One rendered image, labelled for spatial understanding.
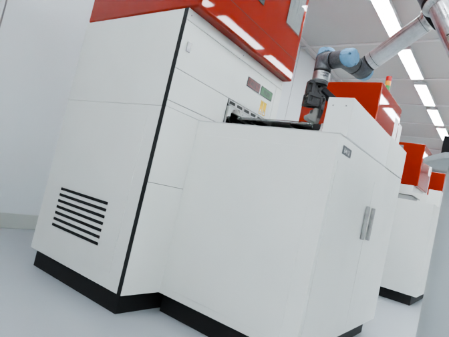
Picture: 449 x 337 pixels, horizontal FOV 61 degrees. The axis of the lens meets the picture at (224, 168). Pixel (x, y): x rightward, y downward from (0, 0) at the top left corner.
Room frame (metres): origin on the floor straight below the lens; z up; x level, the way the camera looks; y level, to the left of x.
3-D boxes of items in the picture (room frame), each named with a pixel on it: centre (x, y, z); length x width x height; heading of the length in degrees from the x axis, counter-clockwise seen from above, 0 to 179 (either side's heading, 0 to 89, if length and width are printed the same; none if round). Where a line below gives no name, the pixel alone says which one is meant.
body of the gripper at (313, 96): (1.66, -0.32, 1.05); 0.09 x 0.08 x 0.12; 98
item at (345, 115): (1.54, -0.51, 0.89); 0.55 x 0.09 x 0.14; 143
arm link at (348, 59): (1.59, -0.40, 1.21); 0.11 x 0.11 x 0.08; 37
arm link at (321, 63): (1.66, -0.33, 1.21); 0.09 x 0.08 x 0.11; 37
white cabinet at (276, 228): (1.81, -0.39, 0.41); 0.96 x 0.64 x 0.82; 143
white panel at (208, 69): (1.79, 0.03, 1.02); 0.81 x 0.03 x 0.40; 143
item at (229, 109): (1.92, -0.08, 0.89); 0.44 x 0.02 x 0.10; 143
